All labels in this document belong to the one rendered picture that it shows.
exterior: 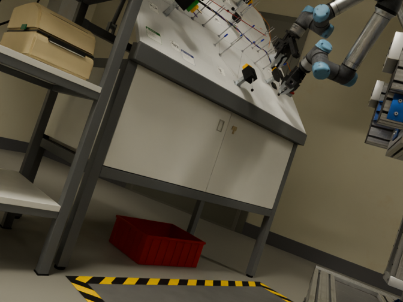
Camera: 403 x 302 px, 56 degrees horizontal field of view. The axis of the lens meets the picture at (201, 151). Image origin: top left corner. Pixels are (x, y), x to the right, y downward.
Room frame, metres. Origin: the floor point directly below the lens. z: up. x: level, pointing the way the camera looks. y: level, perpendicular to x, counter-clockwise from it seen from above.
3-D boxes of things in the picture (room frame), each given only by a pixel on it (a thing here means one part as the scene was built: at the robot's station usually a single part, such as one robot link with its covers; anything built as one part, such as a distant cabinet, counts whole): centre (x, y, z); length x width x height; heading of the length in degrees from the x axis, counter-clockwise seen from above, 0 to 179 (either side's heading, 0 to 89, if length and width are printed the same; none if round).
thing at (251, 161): (1.95, -0.28, 0.60); 0.55 x 0.03 x 0.39; 133
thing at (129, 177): (1.98, 0.12, 0.40); 1.18 x 0.60 x 0.80; 133
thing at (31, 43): (1.31, 0.62, 0.76); 0.30 x 0.21 x 0.20; 46
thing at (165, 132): (1.58, 0.13, 0.60); 0.55 x 0.02 x 0.39; 133
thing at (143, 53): (1.75, -0.09, 0.83); 1.18 x 0.05 x 0.06; 133
